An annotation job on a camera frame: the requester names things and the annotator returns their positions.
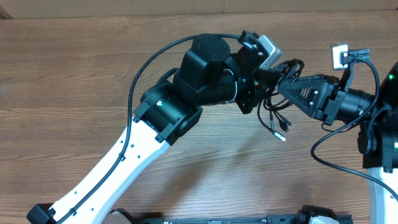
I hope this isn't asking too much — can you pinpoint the black cable bundle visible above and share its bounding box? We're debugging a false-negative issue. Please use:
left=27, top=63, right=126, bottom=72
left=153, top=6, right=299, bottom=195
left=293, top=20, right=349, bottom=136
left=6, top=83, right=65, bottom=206
left=256, top=58, right=305, bottom=142

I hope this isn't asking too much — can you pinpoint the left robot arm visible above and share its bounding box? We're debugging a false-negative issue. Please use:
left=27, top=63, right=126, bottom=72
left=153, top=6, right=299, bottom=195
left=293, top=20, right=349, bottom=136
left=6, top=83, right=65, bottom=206
left=27, top=32, right=282, bottom=223

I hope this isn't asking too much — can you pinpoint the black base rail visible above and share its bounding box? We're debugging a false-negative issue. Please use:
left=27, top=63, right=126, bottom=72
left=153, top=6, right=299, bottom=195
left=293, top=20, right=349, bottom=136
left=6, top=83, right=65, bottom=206
left=133, top=214, right=353, bottom=224

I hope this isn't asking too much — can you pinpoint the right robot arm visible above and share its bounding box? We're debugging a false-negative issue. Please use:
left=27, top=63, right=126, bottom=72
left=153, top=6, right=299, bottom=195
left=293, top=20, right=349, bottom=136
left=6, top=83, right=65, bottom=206
left=278, top=57, right=397, bottom=223

